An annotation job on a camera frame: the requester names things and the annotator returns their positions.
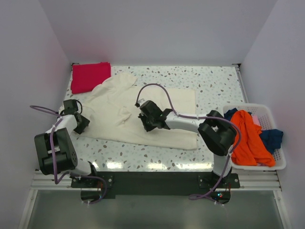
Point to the cream white t shirt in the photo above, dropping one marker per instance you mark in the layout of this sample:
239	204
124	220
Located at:
110	108

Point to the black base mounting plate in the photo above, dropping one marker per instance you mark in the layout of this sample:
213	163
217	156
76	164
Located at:
194	185

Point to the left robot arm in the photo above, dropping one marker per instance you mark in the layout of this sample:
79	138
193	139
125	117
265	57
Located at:
55	151

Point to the white plastic laundry basket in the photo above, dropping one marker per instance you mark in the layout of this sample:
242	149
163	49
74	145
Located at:
266	123

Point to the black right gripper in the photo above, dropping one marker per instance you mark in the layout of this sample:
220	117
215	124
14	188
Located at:
147	128

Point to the orange t shirt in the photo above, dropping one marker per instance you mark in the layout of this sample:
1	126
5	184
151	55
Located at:
251	150

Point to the folded red t shirt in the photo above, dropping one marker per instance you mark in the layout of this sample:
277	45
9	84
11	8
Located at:
85	77

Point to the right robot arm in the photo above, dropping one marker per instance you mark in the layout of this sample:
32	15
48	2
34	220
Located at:
220	135

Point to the navy blue t shirt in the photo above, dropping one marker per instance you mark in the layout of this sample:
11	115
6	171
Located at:
271	139

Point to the pink garment in basket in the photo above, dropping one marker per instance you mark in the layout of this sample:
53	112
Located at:
256	120

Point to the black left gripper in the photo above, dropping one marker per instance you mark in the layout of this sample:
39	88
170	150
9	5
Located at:
85	122

